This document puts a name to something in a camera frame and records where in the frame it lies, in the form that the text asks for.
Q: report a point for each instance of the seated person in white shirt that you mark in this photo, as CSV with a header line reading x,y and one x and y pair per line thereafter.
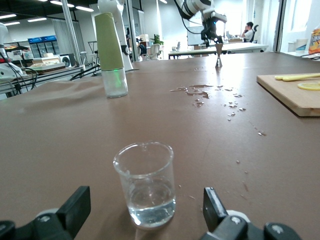
x,y
248,33

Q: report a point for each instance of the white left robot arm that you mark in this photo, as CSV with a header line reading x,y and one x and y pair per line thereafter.
x,y
197,6

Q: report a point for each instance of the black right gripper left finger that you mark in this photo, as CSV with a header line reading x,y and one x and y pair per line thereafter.
x,y
72,210

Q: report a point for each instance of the green bottle with glass base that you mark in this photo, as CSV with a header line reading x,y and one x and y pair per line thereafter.
x,y
110,45

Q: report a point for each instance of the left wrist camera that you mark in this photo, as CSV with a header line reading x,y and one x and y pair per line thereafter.
x,y
220,17

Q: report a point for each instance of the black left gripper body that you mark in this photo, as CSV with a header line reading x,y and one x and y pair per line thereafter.
x,y
209,27

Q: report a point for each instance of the wooden cutting board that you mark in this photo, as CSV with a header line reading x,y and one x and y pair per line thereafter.
x,y
295,97

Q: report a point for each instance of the brown table cover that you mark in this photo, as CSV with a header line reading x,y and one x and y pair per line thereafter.
x,y
62,137

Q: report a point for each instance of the yellow plastic knife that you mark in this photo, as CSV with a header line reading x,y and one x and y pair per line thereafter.
x,y
290,76

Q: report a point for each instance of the blue drinks fridge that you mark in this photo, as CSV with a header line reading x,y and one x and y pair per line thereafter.
x,y
42,47

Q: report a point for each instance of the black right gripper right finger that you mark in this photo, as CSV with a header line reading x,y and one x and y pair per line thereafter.
x,y
213,210

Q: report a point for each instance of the black office chair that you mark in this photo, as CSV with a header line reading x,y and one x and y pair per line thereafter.
x,y
255,31

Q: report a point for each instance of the potted green plant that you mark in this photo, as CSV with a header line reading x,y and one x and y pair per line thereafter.
x,y
157,40

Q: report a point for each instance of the spilled water drops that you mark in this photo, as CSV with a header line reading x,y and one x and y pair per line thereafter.
x,y
200,94

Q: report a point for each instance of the lemon slice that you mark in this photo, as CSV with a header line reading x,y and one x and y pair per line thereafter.
x,y
310,86

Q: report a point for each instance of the aluminium frame post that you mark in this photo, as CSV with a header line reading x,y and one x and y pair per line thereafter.
x,y
70,30

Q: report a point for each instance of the small clear glass beaker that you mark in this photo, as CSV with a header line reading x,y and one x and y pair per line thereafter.
x,y
150,200

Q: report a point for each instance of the long white table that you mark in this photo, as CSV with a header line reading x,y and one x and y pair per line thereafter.
x,y
245,46

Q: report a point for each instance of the yellow plastic fork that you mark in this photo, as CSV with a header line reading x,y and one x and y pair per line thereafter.
x,y
300,79

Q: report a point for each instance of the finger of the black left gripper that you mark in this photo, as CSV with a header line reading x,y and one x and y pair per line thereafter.
x,y
205,40
218,38

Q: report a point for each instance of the orange snack bag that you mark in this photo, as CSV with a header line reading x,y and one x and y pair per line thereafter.
x,y
315,42

